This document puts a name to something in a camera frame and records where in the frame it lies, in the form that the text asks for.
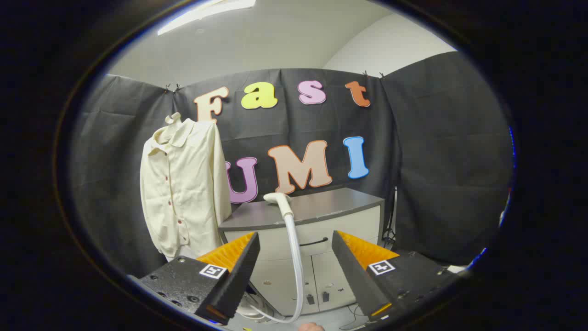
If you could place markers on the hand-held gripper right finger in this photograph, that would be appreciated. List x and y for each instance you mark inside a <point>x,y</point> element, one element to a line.
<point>356,276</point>

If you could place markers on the black backdrop cloth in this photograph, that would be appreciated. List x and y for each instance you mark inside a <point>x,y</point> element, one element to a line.
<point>436,161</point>

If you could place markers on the cream button-up shirt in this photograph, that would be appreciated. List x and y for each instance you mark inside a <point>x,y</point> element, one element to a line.
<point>188,193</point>

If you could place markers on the white cabinet with grey top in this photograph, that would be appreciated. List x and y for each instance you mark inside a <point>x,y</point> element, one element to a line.
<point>317,209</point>

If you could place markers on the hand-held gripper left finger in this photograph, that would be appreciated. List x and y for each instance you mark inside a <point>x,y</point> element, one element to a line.
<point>239,280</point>

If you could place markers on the cream clothes hanger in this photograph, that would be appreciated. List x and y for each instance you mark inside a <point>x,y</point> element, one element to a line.
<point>173,117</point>

